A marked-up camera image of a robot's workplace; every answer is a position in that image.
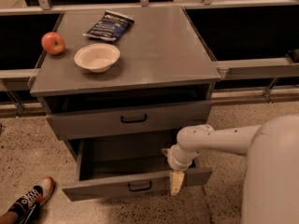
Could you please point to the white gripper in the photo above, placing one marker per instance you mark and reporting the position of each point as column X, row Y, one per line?
column 177, row 163

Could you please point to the grey drawer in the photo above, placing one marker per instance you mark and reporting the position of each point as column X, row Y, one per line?
column 124, row 120
column 124, row 164

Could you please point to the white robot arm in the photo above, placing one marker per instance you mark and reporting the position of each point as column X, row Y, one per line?
column 271, row 184

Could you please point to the grey top drawer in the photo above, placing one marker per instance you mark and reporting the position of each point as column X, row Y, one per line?
column 124, row 120

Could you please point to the grey drawer cabinet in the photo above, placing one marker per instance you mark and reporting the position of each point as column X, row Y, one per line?
column 162, row 62

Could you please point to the white bowl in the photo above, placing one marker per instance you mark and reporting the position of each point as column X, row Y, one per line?
column 97, row 58

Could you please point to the metal railing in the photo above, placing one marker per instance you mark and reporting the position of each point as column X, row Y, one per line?
column 238, row 40

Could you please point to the blue chip bag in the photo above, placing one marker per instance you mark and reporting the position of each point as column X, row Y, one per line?
column 110, row 27

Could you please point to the red black sneaker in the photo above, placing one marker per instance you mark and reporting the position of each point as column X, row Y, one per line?
column 38, row 194

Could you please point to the red apple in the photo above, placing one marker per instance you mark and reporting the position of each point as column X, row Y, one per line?
column 53, row 43

